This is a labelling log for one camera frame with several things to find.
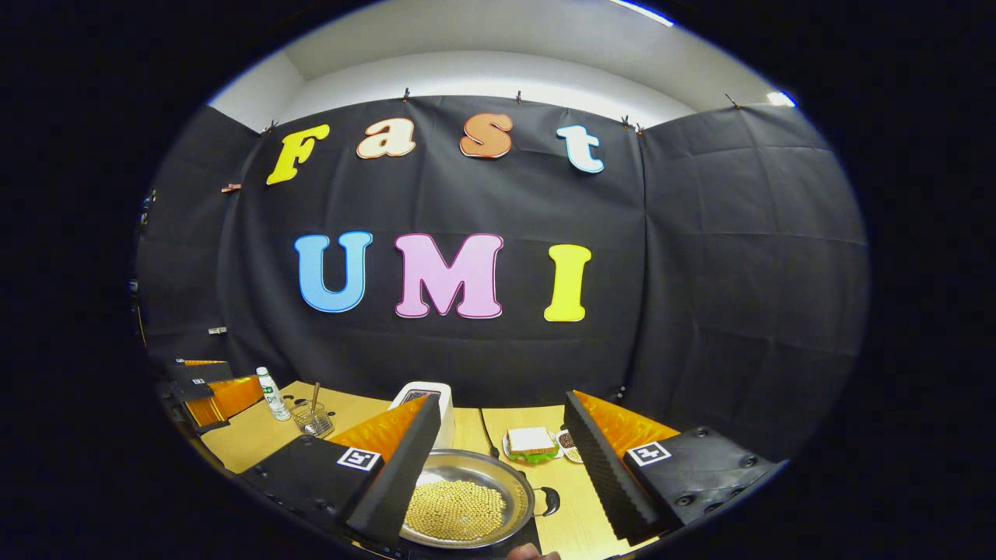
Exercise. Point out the black induction cooktop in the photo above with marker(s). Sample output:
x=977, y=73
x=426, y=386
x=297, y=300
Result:
x=529, y=544

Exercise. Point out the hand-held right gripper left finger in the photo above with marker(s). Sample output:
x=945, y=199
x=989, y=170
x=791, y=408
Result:
x=389, y=482

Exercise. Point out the dark metal stand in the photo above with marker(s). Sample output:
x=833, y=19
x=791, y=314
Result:
x=144, y=202

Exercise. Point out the white toaster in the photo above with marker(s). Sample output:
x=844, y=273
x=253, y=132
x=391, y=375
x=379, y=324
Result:
x=446, y=420

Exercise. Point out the pile of soybeans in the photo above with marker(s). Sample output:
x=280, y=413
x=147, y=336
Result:
x=455, y=509

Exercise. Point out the ceiling light strip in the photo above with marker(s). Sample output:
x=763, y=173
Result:
x=780, y=99

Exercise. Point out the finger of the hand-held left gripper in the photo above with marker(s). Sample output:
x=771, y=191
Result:
x=229, y=397
x=198, y=372

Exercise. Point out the plastic bottle with green label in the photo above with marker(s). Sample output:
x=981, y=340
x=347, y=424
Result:
x=272, y=397

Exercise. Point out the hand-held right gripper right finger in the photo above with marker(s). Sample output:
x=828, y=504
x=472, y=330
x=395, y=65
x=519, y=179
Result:
x=603, y=474

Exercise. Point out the white plate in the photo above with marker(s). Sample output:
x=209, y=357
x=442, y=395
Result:
x=506, y=447

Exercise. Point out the black backdrop cloth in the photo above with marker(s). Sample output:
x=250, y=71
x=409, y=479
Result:
x=700, y=311

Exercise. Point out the white divided bean dish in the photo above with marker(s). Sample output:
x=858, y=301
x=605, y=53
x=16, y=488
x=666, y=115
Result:
x=570, y=445

